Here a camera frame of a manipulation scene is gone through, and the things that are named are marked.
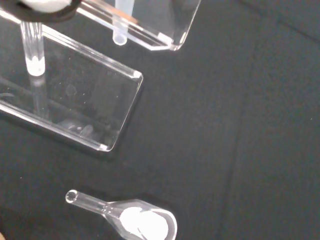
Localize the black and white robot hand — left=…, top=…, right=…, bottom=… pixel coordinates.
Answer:
left=0, top=0, right=83, bottom=24

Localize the clear acrylic funnel stand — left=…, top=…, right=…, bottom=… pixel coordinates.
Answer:
left=0, top=0, right=202, bottom=153

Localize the glass weighing funnel with powder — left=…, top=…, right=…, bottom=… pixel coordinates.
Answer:
left=65, top=189, right=178, bottom=240

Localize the black bench cloth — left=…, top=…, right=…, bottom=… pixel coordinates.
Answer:
left=0, top=0, right=320, bottom=240

